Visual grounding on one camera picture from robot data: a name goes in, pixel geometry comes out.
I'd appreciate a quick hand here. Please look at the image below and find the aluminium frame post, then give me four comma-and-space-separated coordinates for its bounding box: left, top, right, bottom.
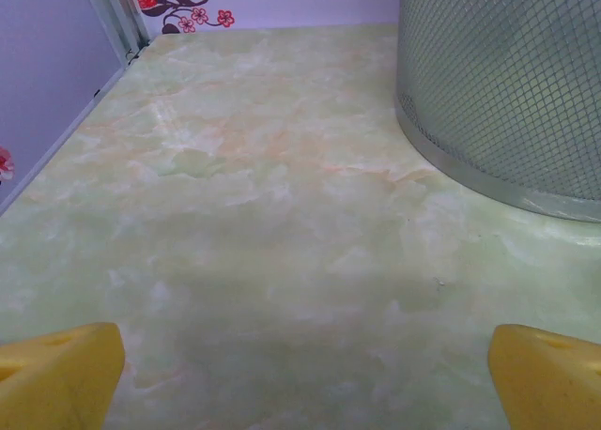
79, 0, 152, 69

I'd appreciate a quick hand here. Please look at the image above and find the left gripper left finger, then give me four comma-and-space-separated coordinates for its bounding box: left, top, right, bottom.
0, 322, 126, 430

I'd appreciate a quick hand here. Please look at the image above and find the grey mesh waste bin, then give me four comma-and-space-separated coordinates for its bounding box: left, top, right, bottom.
393, 0, 601, 223

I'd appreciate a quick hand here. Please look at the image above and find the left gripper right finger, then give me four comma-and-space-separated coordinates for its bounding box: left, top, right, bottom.
486, 323, 601, 430

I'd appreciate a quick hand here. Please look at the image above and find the aluminium frame rail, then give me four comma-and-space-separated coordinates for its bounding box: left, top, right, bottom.
0, 39, 151, 218

